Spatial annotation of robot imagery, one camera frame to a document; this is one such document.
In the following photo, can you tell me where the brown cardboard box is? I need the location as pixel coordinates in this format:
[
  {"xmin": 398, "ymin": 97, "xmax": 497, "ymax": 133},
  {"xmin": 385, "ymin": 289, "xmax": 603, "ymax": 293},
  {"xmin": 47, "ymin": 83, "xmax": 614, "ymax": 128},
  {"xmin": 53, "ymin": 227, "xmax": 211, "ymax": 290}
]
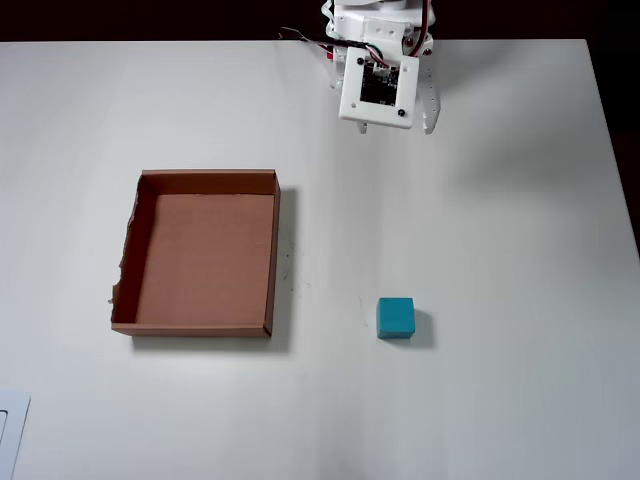
[{"xmin": 106, "ymin": 168, "xmax": 283, "ymax": 340}]

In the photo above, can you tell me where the blue cube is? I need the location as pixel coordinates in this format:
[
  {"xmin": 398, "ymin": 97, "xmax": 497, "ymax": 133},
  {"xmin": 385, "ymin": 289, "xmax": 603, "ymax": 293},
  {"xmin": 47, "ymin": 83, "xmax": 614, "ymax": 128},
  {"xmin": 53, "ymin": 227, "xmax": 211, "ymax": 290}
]
[{"xmin": 375, "ymin": 296, "xmax": 418, "ymax": 343}]

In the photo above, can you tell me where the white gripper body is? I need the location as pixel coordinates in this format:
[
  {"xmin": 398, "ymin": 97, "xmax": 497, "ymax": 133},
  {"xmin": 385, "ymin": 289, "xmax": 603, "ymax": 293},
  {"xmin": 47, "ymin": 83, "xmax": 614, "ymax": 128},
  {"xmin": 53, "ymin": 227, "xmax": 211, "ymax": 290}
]
[{"xmin": 328, "ymin": 10, "xmax": 436, "ymax": 92}]

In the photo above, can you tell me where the black camera cable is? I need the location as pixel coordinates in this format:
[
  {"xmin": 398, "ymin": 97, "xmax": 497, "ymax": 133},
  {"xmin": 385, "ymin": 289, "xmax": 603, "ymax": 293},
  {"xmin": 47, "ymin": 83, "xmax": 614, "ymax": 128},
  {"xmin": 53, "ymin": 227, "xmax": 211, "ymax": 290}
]
[{"xmin": 278, "ymin": 26, "xmax": 389, "ymax": 74}]

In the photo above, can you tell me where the white camera mount with board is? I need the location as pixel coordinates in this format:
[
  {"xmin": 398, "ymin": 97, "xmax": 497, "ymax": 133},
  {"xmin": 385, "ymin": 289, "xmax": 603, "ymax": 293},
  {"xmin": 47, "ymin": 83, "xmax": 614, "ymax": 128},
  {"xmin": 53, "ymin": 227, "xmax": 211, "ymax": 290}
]
[{"xmin": 338, "ymin": 45, "xmax": 421, "ymax": 131}]

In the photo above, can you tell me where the white flat device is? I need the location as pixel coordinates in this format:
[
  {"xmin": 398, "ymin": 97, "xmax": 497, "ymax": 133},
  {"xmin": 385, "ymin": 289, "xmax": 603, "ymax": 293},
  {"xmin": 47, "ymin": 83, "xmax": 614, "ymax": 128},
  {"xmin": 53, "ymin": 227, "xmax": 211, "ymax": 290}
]
[{"xmin": 0, "ymin": 389, "xmax": 32, "ymax": 480}]

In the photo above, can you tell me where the red black white servo cable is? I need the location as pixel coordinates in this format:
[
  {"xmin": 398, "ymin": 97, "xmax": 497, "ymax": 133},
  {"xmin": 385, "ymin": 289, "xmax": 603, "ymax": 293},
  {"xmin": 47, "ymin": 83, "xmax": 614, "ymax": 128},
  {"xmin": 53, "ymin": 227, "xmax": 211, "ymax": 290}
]
[{"xmin": 409, "ymin": 0, "xmax": 437, "ymax": 57}]

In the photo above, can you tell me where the clear spiral cable wrap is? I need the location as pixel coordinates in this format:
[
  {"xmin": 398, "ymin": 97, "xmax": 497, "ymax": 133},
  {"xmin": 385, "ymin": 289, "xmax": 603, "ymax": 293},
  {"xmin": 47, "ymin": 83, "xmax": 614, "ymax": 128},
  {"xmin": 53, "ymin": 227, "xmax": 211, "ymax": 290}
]
[{"xmin": 320, "ymin": 0, "xmax": 344, "ymax": 42}]

